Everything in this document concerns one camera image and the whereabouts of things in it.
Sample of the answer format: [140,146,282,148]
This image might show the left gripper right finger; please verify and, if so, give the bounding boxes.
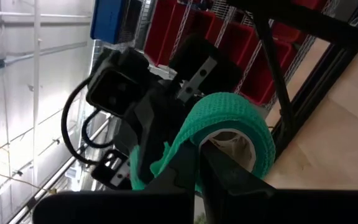
[201,141,358,224]

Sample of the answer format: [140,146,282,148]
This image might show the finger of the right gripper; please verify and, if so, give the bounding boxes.
[139,95,180,184]
[116,120,143,157]

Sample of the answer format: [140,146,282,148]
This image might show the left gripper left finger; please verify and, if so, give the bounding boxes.
[32,141,198,224]

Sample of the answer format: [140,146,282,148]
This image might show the teal elastic bandage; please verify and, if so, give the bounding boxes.
[129,91,276,191]

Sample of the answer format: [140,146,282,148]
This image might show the red plastic bin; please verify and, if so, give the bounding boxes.
[203,17,262,94]
[144,0,198,68]
[237,40,295,106]

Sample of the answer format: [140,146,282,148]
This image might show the red storage bins on shelf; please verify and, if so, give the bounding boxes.
[116,0,323,113]

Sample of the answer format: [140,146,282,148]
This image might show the blue shelf bin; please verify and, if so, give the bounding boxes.
[90,0,142,44]

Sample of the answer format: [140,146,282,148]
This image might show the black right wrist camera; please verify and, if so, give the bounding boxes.
[85,67,142,119]

